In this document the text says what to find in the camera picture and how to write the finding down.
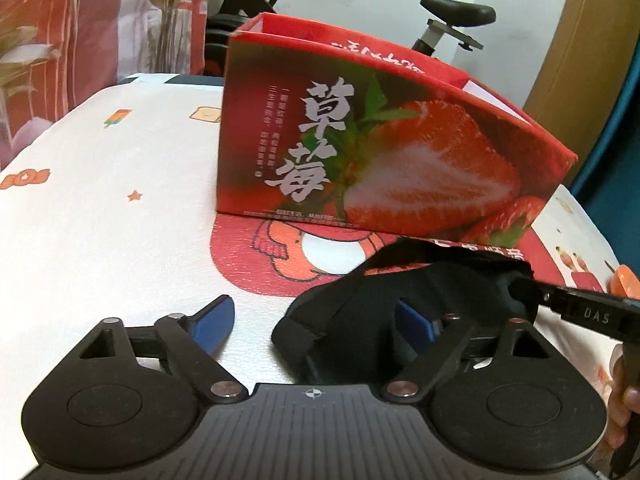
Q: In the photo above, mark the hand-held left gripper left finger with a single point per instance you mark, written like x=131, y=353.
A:
x=212, y=327

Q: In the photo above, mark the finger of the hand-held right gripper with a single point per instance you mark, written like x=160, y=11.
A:
x=542, y=295

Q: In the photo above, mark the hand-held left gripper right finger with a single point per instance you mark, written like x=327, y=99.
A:
x=412, y=325

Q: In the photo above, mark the black fabric brace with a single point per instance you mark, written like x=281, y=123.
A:
x=350, y=300

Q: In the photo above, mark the red strawberry print cardboard box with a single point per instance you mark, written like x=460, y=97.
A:
x=425, y=170

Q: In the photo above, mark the person's right hand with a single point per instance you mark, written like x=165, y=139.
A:
x=616, y=400

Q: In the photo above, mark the orange plastic piece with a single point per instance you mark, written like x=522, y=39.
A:
x=625, y=280

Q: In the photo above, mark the white printed tablecloth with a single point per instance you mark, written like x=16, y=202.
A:
x=125, y=210

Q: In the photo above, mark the teal curtain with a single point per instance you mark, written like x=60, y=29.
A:
x=615, y=160

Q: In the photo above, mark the black exercise bike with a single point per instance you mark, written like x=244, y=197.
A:
x=460, y=10

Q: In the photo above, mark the wooden door frame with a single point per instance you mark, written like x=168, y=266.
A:
x=580, y=35

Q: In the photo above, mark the red plant print wall cloth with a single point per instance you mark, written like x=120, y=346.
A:
x=75, y=35

